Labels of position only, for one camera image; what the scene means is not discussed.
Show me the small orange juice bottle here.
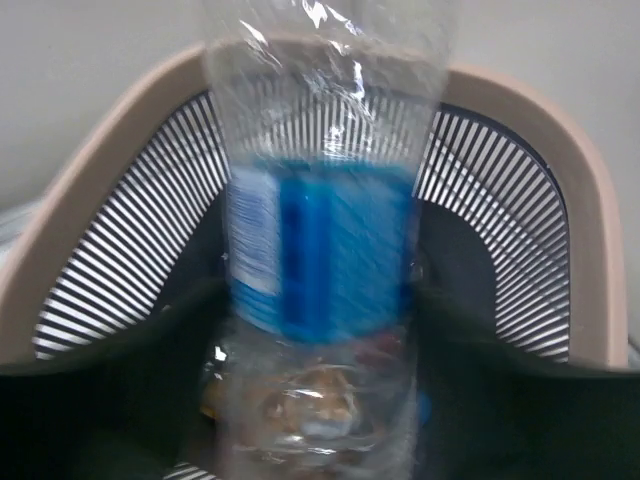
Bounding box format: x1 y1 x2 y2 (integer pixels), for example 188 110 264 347
200 345 227 421

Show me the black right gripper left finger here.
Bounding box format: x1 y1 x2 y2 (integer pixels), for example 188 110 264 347
1 279 229 479

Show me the grey mesh waste bin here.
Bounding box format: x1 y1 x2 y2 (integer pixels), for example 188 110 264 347
0 42 629 480

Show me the blue label bottle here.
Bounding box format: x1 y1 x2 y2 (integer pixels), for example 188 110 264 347
200 1 455 479

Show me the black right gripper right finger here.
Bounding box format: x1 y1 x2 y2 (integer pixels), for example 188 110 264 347
411 285 639 479

